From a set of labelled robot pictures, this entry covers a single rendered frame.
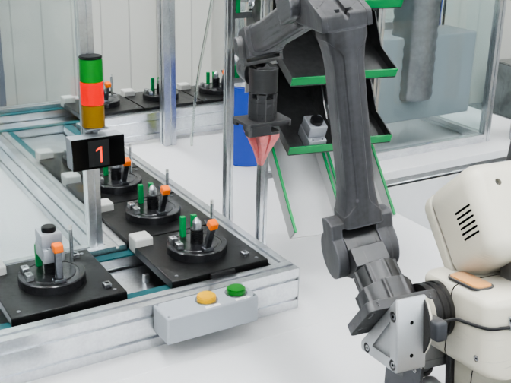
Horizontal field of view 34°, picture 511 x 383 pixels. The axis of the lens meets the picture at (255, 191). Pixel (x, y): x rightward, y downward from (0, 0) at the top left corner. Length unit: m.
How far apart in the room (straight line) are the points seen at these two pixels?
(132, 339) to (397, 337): 0.69
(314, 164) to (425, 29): 1.01
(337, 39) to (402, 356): 0.46
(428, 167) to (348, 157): 1.74
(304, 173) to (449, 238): 0.80
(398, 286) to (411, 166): 1.70
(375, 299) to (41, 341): 0.71
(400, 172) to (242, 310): 1.27
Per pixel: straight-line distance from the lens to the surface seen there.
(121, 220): 2.10
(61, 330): 1.66
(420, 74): 2.95
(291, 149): 1.88
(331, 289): 2.00
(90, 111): 1.82
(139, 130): 3.09
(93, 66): 1.80
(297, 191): 2.00
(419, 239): 2.32
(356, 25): 1.18
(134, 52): 6.00
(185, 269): 1.83
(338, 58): 1.18
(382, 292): 1.22
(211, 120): 3.21
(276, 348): 1.76
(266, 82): 1.61
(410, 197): 2.95
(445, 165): 3.01
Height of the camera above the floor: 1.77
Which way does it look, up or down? 21 degrees down
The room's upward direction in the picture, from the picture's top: 1 degrees clockwise
